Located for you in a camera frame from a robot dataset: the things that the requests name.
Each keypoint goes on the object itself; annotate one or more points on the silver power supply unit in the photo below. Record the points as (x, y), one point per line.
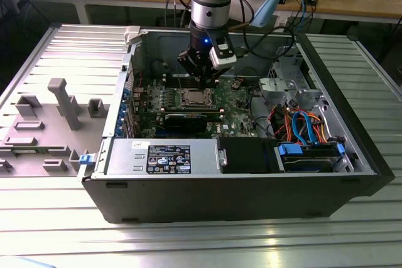
(125, 158)

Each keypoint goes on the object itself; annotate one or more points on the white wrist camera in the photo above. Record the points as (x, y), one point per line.
(223, 57)

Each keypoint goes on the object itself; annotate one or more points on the grey parts rack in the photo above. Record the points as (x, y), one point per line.
(53, 142)

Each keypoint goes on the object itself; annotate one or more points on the black PC case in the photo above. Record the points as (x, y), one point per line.
(220, 199)

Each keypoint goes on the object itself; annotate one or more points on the silver metal drive cage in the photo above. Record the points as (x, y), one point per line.
(276, 86)

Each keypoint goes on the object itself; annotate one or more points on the black graphics card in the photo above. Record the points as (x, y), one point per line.
(185, 123)

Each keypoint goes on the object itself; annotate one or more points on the coin cell battery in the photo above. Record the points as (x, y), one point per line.
(235, 85)

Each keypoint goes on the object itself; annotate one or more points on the thin metal locking lever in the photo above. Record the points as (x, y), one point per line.
(179, 79)

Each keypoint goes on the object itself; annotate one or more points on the green motherboard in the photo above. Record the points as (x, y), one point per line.
(238, 114)

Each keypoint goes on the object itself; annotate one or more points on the silver green CPU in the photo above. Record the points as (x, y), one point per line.
(195, 96)

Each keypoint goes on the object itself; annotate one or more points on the RAM slot white latches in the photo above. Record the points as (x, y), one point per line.
(169, 82)
(169, 76)

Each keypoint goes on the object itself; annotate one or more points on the blue plastic case latch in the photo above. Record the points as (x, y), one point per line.
(85, 159)

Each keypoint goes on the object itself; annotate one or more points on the hard disk in blue carrier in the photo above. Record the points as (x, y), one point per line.
(290, 149)

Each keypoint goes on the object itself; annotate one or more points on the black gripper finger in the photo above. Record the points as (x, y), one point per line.
(213, 78)
(188, 65)

